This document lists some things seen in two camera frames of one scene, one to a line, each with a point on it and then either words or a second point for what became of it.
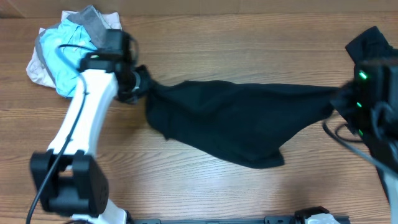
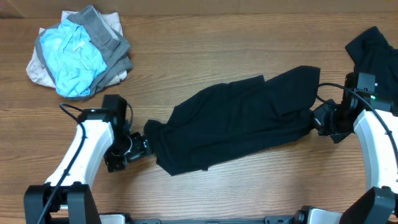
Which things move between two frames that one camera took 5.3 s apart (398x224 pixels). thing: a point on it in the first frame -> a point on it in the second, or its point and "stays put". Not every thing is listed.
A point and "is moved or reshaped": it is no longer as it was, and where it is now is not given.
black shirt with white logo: x=373 y=55 stays put
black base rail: x=273 y=219 stays put
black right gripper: x=342 y=99 -> x=318 y=121
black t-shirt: x=245 y=124 is moved or reshaped
